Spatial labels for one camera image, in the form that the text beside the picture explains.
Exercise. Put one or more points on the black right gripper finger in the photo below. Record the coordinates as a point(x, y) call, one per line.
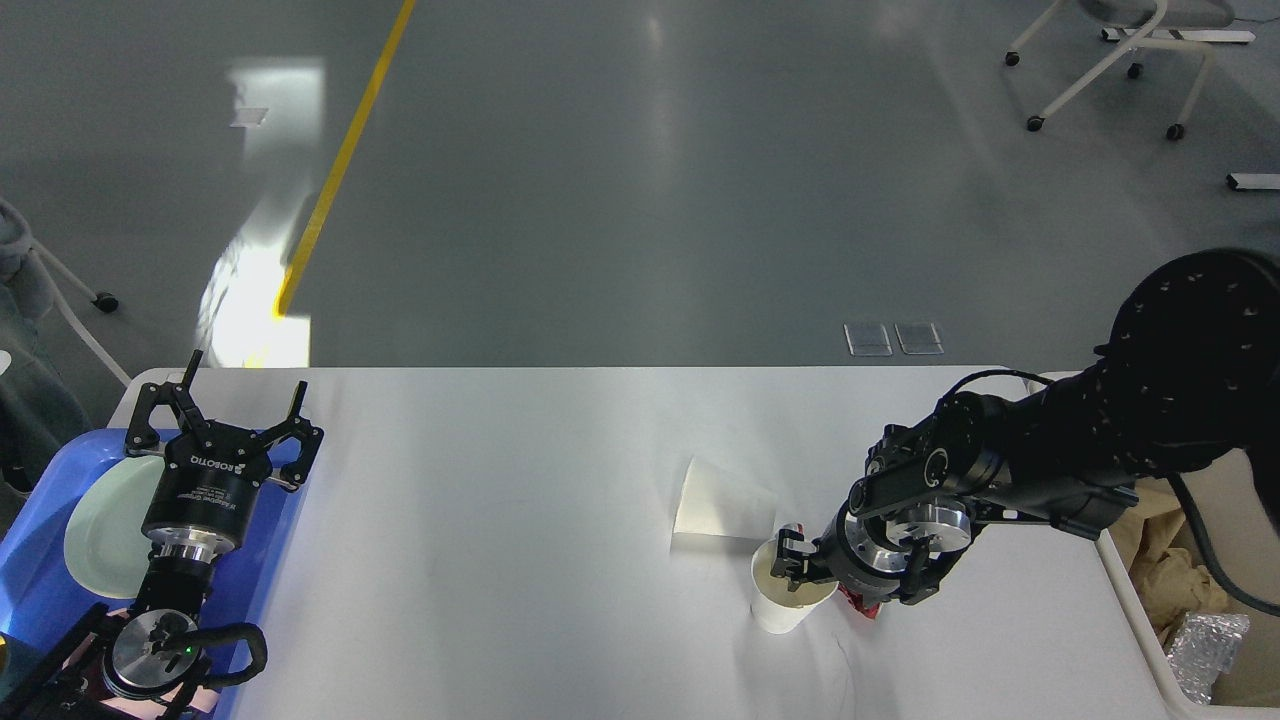
point(795, 562)

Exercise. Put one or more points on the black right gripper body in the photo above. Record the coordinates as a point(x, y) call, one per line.
point(901, 557)

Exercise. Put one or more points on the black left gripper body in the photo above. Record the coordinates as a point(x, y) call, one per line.
point(209, 487)

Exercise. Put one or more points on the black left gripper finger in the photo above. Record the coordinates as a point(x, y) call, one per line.
point(141, 438)
point(296, 431)

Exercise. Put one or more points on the white paper cup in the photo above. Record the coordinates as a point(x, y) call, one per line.
point(720, 505)
point(774, 607)

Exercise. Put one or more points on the light green plate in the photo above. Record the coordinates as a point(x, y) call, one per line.
point(104, 548)

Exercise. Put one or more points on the aluminium foil sheet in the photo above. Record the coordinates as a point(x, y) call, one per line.
point(1201, 647)

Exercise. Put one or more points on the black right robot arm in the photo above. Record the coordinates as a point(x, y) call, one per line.
point(1188, 374)

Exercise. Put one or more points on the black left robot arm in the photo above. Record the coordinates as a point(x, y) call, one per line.
point(180, 576)

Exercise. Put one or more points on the red snack wrapper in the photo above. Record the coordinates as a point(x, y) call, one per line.
point(863, 587)

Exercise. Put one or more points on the flattened white paper cup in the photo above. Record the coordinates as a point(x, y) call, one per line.
point(720, 505)

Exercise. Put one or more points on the white chair base left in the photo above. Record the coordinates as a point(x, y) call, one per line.
point(65, 300)

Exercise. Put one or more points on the beige plastic bin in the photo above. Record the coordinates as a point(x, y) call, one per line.
point(1244, 538)

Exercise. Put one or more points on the floor socket cover right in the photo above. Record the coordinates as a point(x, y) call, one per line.
point(919, 338)

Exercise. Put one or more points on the floor socket cover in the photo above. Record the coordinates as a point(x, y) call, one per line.
point(868, 339)
point(919, 338)

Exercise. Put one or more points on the floor socket cover left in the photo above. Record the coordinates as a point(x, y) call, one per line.
point(868, 339)

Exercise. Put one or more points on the brown paper in bin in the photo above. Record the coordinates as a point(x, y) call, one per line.
point(1145, 532)

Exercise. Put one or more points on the white bar on floor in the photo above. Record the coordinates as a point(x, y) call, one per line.
point(1253, 182)

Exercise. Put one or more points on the white office chair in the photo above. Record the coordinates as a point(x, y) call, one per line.
point(1136, 26)

